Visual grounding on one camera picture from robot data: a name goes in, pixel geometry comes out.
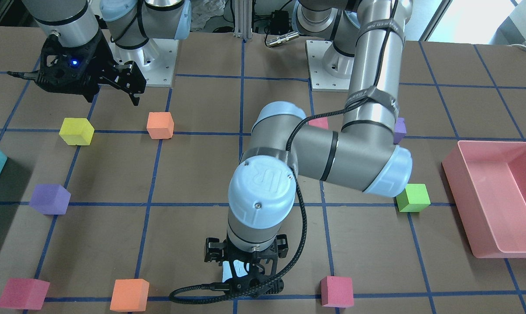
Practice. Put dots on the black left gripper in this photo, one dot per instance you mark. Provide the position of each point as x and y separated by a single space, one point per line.
212 250

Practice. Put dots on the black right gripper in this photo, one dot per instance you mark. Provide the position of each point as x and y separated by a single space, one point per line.
98 56

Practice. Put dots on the light blue block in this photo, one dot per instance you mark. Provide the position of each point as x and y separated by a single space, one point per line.
241 269

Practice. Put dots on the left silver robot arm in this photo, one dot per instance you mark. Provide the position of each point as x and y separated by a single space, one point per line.
352 147

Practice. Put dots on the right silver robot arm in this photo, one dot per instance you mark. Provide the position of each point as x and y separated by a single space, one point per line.
132 23

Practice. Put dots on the orange block inner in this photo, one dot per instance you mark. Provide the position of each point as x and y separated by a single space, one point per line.
160 125

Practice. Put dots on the yellow block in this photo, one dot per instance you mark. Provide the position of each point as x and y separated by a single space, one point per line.
76 131

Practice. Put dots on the pink block table edge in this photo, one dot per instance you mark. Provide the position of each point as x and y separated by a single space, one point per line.
337 291

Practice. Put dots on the orange block table edge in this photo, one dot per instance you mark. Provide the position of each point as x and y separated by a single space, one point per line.
130 295

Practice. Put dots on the far purple block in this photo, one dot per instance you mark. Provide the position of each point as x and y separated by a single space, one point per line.
50 199

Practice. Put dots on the pink block near base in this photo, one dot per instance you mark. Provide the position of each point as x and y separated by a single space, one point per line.
320 123

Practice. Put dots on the green block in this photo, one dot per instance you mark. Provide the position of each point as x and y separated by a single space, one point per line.
414 198

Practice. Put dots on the purple block near pink tray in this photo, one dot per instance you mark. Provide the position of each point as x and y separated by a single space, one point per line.
399 130

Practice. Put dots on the far pink block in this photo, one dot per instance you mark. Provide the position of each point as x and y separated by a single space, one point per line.
24 294

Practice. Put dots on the pink plastic tray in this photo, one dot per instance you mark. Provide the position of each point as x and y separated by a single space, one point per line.
488 183

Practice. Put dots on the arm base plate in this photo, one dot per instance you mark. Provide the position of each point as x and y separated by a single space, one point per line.
329 70
156 60

